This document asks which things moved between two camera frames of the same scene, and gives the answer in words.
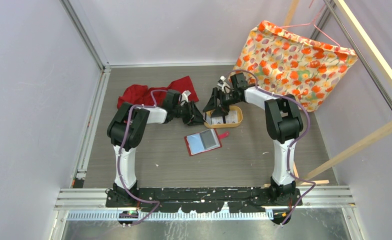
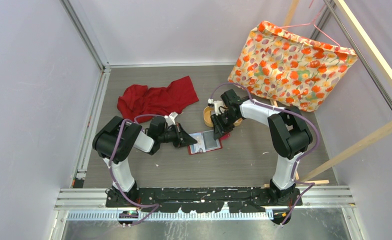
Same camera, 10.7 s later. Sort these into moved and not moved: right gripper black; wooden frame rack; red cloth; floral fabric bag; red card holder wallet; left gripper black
Moved: left gripper black; right gripper black
Not moved: wooden frame rack; red cloth; floral fabric bag; red card holder wallet
